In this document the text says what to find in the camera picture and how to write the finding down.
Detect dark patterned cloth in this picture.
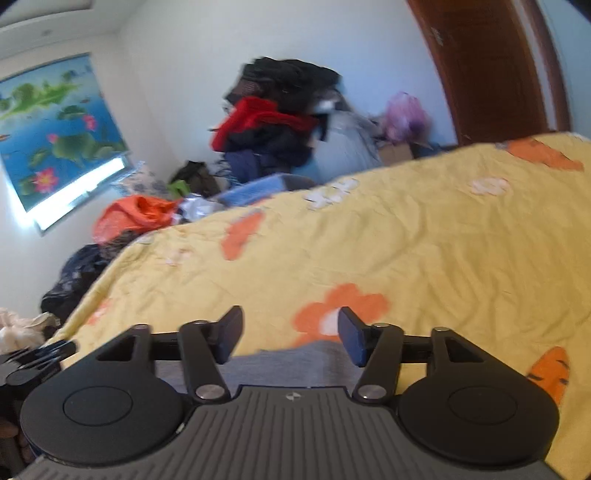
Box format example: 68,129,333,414
41,231,139,324

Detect grey sweater with navy sleeves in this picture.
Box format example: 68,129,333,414
154,340,366,394

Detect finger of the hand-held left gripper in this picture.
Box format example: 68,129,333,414
0,340,77,372

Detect window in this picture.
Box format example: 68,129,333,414
32,154,132,237

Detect brown wooden door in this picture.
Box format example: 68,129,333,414
406,0,573,147

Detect red garment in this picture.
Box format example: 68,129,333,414
211,96,319,151

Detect blue patterned pillow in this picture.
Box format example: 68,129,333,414
113,161,169,197

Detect pink plastic bag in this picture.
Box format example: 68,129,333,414
379,91,432,145

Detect yellow flower print blanket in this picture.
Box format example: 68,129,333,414
46,131,591,480

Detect lotus print window blind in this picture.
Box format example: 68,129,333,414
0,53,130,213

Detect blue knitted garment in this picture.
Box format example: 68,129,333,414
216,173,319,208

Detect orange plastic bag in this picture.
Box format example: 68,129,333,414
92,194,183,245

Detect cream cloth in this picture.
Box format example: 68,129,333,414
0,307,58,354

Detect cardboard box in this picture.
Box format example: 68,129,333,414
378,142,416,166

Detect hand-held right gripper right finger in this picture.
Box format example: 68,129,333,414
337,306,490,405

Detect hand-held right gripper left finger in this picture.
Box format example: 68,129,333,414
93,305,244,405

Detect olive green garment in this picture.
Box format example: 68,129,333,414
167,160,221,198

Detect pile of dark clothes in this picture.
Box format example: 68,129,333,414
210,56,345,185

